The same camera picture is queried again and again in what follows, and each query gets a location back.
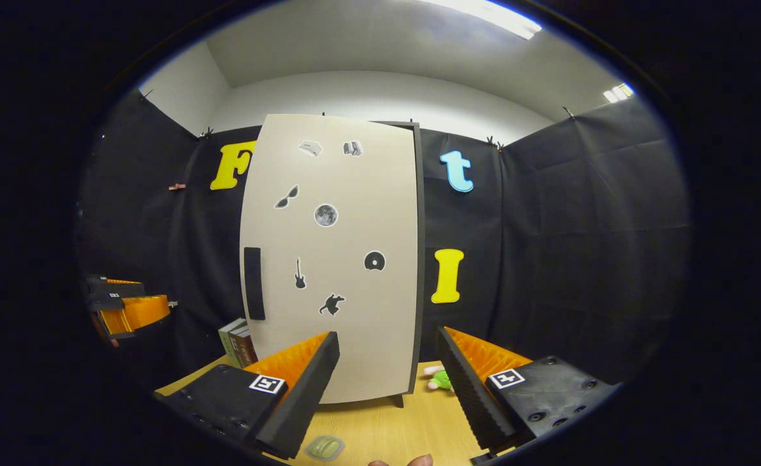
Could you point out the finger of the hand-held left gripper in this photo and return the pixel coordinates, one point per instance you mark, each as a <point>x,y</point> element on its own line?
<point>134,314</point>
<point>115,294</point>

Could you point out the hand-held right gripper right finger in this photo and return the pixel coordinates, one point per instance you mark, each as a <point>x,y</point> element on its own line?
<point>468,395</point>

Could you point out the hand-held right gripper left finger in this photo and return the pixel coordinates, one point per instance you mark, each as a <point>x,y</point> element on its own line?
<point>309,395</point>

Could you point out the grey coaster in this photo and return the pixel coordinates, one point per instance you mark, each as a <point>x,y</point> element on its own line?
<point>307,450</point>

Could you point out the beige cabinet door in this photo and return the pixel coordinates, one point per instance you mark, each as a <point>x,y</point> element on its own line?
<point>354,323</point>

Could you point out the green plush toy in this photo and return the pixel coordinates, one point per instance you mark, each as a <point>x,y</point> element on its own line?
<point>444,380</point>

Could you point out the brown book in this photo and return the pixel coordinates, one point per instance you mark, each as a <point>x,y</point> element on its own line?
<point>241,349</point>
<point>252,349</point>

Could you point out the light green book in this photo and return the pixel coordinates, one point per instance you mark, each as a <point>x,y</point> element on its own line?
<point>228,343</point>

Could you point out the black backdrop cloth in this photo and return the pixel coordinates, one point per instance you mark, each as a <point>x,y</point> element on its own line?
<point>581,259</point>

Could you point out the row of black clamps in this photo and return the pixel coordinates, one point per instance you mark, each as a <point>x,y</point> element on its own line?
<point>568,112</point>

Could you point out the small ceiling light panel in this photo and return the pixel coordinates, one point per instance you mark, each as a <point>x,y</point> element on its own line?
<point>617,94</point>

